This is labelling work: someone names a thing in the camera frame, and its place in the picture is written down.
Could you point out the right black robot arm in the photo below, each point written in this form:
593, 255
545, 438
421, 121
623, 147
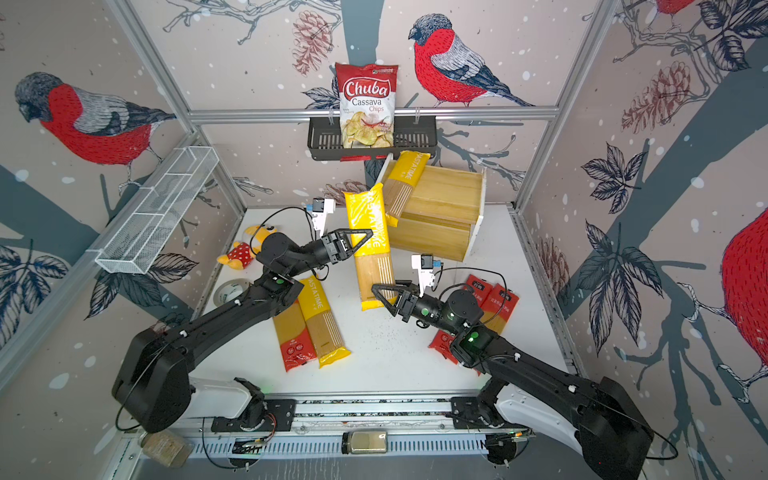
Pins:
598, 419

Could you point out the red pasta bag right outer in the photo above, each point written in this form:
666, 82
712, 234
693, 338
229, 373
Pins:
498, 305

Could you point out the glass jar brown contents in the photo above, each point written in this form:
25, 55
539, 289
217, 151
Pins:
166, 448

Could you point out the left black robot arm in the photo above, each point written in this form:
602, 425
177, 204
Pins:
153, 383

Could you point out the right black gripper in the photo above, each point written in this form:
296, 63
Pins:
409, 304

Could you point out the yellow plush toy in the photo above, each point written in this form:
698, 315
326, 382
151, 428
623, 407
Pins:
243, 252

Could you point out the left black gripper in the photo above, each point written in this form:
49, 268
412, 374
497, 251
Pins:
336, 245

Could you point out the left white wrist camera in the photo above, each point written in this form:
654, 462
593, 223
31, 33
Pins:
319, 209

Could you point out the Chuba cassava chips bag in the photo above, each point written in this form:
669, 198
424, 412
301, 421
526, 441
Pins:
367, 101

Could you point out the white wire mesh basket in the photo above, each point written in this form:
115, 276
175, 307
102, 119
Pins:
161, 205

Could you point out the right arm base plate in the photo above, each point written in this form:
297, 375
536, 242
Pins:
468, 413

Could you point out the red pasta bag left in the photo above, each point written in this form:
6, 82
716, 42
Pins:
294, 339

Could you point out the yellow pasta bag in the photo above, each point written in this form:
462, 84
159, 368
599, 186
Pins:
373, 261
321, 323
401, 182

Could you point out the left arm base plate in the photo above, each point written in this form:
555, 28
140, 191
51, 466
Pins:
270, 415

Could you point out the wooden two-tier shelf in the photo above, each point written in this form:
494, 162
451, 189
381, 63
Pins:
443, 215

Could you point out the red pasta bag right inner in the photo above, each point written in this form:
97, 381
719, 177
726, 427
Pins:
442, 341

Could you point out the red pasta bag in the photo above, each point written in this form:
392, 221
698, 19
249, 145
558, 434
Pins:
294, 339
442, 341
498, 305

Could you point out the clear tape roll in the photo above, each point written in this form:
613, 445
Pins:
229, 291

